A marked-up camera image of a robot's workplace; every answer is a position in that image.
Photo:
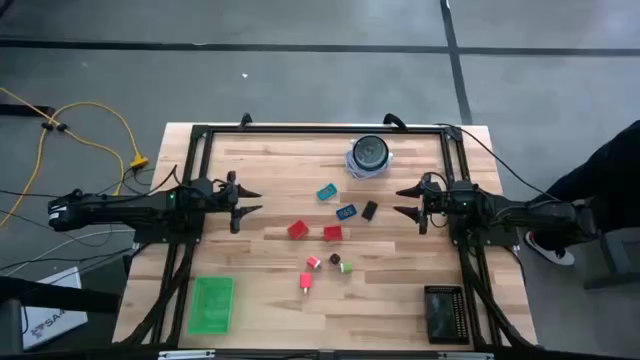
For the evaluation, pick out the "green plastic tray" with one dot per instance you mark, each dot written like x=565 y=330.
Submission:
x=211 y=305

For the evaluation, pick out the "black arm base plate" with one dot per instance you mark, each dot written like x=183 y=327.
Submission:
x=150 y=235
x=500 y=239

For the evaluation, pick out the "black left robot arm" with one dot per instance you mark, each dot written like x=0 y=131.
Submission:
x=125 y=207

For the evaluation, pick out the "grey metal stand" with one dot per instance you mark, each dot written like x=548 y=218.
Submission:
x=620 y=255

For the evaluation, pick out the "white printed sign board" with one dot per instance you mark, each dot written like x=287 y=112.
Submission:
x=55 y=325

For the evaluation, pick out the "teal digital clock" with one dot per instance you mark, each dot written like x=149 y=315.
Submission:
x=327 y=192

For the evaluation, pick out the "person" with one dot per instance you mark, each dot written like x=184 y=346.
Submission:
x=600 y=185

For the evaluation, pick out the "blue digital clock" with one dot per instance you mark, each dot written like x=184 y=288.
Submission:
x=346 y=212

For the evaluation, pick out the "black and white charger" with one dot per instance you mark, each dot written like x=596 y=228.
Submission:
x=335 y=258

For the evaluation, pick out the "red charger block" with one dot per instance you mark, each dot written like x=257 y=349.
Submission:
x=298 y=230
x=333 y=233

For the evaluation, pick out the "person's shoe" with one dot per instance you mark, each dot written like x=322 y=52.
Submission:
x=555 y=256

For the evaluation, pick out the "black clamp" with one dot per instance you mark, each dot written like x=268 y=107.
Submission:
x=245 y=120
x=395 y=120

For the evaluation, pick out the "black plastic tray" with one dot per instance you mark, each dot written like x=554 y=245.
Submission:
x=440 y=315

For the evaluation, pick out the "pink and white charger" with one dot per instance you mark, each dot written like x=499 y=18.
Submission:
x=313 y=262

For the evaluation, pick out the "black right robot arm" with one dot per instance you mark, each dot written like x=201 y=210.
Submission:
x=525 y=212

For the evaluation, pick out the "silver bracket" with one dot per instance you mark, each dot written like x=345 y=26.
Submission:
x=465 y=356
x=185 y=355

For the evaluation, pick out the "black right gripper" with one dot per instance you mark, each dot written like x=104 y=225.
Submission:
x=435 y=200

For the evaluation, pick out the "black bar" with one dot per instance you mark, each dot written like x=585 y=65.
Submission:
x=50 y=295

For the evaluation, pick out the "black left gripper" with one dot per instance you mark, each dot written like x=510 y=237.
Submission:
x=225 y=197

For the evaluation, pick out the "green and white charger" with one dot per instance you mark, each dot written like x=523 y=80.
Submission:
x=346 y=268

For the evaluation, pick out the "grey box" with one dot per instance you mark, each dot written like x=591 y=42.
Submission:
x=10 y=330

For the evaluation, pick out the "black aluminium frame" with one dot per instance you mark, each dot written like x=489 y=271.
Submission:
x=325 y=130

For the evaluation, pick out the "pink cube charger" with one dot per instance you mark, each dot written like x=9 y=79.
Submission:
x=305 y=281

